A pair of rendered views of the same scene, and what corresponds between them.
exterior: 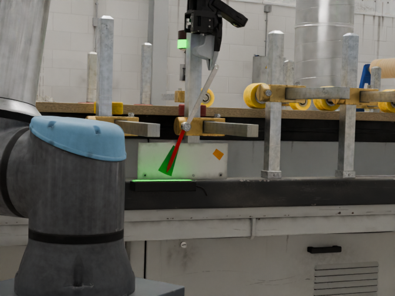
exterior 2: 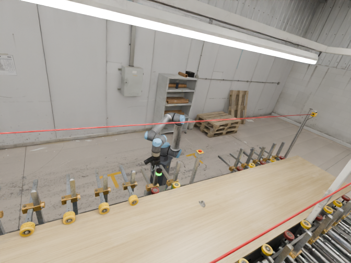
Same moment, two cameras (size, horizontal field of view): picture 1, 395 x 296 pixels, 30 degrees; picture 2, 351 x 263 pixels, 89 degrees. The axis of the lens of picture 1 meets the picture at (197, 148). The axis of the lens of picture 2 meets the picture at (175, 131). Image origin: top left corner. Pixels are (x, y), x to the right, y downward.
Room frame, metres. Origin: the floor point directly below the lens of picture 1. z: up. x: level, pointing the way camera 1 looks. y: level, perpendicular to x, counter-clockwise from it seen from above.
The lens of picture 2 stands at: (3.48, -0.17, 2.26)
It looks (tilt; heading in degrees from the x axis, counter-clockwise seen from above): 26 degrees down; 168
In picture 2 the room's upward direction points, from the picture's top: 11 degrees clockwise
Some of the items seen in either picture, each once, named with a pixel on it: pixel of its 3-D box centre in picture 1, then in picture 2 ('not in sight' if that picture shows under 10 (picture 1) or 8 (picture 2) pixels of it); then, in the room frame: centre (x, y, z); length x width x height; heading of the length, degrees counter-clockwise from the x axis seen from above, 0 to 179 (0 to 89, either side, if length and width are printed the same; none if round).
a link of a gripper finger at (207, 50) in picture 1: (207, 51); not in sight; (1.95, -0.02, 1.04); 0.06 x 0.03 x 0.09; 111
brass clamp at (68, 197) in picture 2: not in sight; (71, 198); (2.32, -0.70, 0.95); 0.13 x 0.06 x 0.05; 111
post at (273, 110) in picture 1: (273, 114); (131, 189); (2.13, -0.22, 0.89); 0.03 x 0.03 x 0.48; 21
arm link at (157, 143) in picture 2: not in sight; (156, 145); (1.96, -0.01, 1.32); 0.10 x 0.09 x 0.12; 154
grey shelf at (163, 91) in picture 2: not in sight; (173, 105); (-0.96, 0.58, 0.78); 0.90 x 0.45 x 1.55; 117
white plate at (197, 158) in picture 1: (183, 161); (154, 190); (2.00, 0.04, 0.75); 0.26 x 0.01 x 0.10; 111
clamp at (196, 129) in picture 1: (198, 126); (152, 187); (2.05, 0.00, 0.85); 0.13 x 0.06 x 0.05; 111
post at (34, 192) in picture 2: not in sight; (38, 211); (2.40, -0.91, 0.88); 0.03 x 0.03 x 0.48; 21
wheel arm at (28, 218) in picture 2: not in sight; (32, 201); (2.36, -0.97, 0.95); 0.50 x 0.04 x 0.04; 21
